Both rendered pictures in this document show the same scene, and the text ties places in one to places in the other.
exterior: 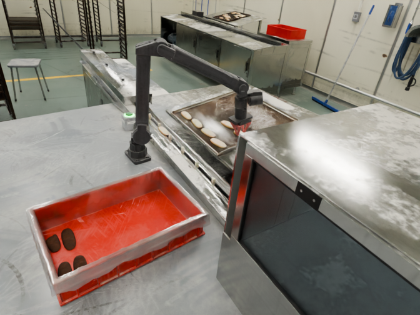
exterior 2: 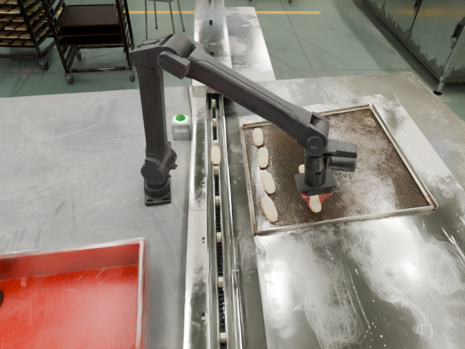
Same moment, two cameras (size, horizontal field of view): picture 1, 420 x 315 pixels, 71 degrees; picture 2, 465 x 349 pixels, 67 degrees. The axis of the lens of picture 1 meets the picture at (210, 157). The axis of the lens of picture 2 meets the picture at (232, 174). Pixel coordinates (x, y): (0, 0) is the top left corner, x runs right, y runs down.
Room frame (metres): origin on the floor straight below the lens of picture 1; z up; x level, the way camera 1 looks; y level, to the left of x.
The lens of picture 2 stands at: (0.61, -0.27, 1.68)
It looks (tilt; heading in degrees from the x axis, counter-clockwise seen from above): 44 degrees down; 30
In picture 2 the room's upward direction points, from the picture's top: 2 degrees clockwise
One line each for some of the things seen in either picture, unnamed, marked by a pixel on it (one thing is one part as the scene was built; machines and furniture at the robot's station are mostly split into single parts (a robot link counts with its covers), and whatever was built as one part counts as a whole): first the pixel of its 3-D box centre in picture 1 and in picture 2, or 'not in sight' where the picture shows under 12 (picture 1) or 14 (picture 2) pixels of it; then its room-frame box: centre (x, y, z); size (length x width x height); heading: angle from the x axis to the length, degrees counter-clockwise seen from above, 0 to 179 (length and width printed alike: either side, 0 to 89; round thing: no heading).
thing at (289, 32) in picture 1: (285, 31); not in sight; (4.97, -0.98, 0.93); 0.51 x 0.36 x 0.13; 39
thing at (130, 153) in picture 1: (137, 149); (156, 183); (1.18, 0.34, 0.86); 0.12 x 0.09 x 0.08; 41
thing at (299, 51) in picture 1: (279, 64); not in sight; (4.97, -0.98, 0.44); 0.70 x 0.55 x 0.87; 35
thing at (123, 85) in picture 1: (109, 71); (210, 32); (2.23, 0.83, 0.89); 1.25 x 0.18 x 0.09; 35
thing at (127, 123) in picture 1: (130, 124); (182, 130); (1.47, 0.46, 0.84); 0.08 x 0.08 x 0.11; 35
